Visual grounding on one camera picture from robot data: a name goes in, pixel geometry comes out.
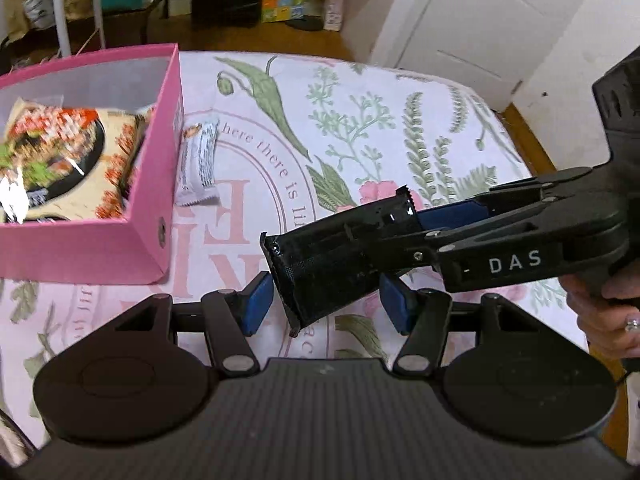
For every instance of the white snack bar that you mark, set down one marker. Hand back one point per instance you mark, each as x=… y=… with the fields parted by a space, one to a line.
x=197 y=165

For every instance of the black round disc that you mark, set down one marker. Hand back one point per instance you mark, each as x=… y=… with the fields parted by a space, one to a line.
x=306 y=24

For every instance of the black cracker packet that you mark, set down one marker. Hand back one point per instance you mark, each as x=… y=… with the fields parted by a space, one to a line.
x=330 y=265

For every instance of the white door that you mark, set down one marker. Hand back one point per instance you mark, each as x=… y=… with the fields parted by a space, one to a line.
x=480 y=15

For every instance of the floral tablecloth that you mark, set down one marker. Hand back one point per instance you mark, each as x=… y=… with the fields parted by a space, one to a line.
x=360 y=110

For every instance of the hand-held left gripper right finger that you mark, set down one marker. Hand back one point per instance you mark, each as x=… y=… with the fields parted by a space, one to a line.
x=395 y=305

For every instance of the instant noodle packet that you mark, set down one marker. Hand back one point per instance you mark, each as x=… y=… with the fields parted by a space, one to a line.
x=65 y=160

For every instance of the pink patterned bag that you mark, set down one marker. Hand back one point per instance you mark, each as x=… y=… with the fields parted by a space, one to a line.
x=334 y=5

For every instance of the black metal frame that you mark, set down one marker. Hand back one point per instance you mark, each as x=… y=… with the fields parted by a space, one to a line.
x=150 y=10

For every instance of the person's right hand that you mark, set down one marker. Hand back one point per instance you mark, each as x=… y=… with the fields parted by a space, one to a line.
x=605 y=315

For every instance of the pink cardboard box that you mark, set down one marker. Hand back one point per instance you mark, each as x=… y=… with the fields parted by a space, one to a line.
x=85 y=245

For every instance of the white metal rack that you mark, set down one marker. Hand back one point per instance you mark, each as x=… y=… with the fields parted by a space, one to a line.
x=62 y=15

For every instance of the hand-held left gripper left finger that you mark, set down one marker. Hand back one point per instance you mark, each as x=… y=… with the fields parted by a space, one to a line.
x=256 y=305

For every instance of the colourful carton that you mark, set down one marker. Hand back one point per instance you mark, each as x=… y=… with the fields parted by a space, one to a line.
x=284 y=2

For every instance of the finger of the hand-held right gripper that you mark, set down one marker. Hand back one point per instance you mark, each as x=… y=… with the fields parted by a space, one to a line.
x=450 y=215
x=480 y=240

